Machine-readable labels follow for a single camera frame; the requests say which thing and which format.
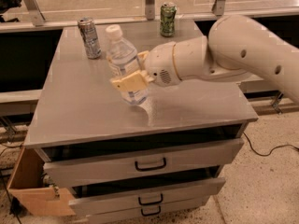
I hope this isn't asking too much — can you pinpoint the middle grey drawer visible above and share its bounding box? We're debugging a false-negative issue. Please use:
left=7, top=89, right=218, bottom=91
left=69, top=177, right=225, bottom=216

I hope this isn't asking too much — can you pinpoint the bottom grey drawer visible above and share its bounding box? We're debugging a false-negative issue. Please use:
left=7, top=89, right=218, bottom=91
left=87, top=196, right=209, bottom=224

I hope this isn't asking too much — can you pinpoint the green drink can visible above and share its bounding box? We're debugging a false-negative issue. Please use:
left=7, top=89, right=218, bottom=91
left=160, top=2, right=177, bottom=37

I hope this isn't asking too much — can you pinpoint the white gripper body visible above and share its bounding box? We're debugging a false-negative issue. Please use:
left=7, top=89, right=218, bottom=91
left=144, top=42, right=180, bottom=87

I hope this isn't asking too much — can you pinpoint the clear plastic water bottle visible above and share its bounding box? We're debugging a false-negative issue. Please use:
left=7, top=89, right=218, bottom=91
left=106, top=24, right=148, bottom=105

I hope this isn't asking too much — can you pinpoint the top grey drawer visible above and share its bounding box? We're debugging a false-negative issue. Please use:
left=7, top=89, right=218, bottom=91
left=44, top=138, right=244, bottom=188

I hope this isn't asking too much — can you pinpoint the black object top left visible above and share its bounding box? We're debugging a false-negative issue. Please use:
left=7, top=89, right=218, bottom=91
left=0, top=0, right=23, bottom=24

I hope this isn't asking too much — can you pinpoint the metal railing frame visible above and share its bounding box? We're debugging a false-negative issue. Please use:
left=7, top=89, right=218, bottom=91
left=0, top=0, right=299, bottom=117

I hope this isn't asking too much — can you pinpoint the black floor cable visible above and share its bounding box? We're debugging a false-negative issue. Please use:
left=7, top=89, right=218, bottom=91
left=242, top=132, right=299, bottom=158

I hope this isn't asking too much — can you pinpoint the wooden side box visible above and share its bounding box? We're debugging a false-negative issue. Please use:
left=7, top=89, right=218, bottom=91
left=7, top=147, right=75, bottom=217

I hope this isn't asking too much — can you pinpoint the grey drawer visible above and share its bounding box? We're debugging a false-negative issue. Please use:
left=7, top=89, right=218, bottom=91
left=87, top=196, right=209, bottom=224
left=69, top=177, right=225, bottom=216
left=44, top=138, right=244, bottom=188

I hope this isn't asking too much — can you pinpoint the grey drawer cabinet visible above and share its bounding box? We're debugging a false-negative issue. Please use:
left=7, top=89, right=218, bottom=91
left=23, top=19, right=259, bottom=224

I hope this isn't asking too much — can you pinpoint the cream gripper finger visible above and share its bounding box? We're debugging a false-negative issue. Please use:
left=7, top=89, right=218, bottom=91
left=137, top=50, right=150, bottom=70
left=110, top=70, right=154, bottom=91

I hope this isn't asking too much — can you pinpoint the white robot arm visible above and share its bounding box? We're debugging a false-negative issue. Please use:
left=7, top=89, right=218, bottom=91
left=110, top=15, right=299, bottom=104

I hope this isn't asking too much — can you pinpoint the silver drink can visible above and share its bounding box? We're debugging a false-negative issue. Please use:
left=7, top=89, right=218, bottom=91
left=78, top=18, right=101, bottom=59

